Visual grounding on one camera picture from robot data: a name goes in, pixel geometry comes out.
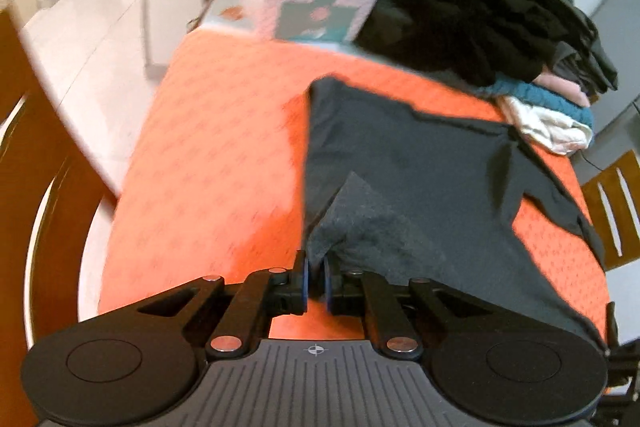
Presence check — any black garment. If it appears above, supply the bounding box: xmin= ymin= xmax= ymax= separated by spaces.
xmin=354 ymin=0 xmax=565 ymax=88

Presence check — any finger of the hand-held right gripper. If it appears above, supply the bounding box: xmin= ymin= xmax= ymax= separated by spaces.
xmin=604 ymin=302 xmax=640 ymax=427

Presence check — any dark grey long-sleeve shirt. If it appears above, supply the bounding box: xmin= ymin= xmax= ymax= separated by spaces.
xmin=301 ymin=76 xmax=609 ymax=354

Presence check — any black cable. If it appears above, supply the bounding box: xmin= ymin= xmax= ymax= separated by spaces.
xmin=577 ymin=150 xmax=608 ymax=170

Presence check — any teal knit garment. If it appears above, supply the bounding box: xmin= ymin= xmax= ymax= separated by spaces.
xmin=482 ymin=78 xmax=595 ymax=132

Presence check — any pink folded garment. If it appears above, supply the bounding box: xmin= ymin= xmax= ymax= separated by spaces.
xmin=535 ymin=73 xmax=590 ymax=106

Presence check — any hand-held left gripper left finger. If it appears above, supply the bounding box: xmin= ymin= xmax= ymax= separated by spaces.
xmin=136 ymin=250 xmax=309 ymax=360

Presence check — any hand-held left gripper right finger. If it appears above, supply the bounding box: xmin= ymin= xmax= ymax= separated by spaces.
xmin=323 ymin=256 xmax=502 ymax=361

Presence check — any white folded garment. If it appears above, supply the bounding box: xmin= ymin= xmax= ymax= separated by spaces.
xmin=500 ymin=96 xmax=593 ymax=156

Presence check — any dark grey folded garment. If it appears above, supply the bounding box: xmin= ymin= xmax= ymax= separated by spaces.
xmin=546 ymin=0 xmax=621 ymax=98

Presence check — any orange patterned tablecloth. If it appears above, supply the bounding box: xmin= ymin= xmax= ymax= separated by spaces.
xmin=96 ymin=28 xmax=610 ymax=342

